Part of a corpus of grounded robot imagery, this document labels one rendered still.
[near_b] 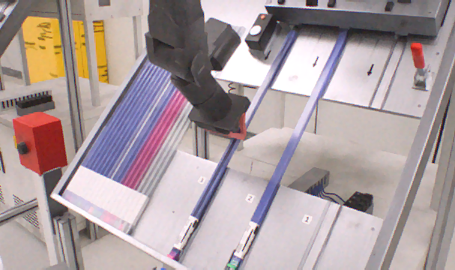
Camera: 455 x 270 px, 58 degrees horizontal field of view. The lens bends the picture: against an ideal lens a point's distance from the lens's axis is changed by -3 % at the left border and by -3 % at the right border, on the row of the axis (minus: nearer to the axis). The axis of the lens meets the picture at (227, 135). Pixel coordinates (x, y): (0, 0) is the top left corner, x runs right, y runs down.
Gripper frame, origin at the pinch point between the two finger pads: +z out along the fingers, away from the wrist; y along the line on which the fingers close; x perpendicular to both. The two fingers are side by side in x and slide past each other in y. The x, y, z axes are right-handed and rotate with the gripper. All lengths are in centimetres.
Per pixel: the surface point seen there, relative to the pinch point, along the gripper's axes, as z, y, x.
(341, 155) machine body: 64, 6, -27
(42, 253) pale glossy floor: 71, 120, 54
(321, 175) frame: 43.1, 0.3, -11.3
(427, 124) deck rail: 0.3, -31.2, -9.9
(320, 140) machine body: 69, 18, -33
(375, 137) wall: 166, 32, -85
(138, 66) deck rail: -0.8, 36.1, -9.8
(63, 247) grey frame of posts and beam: 12, 40, 37
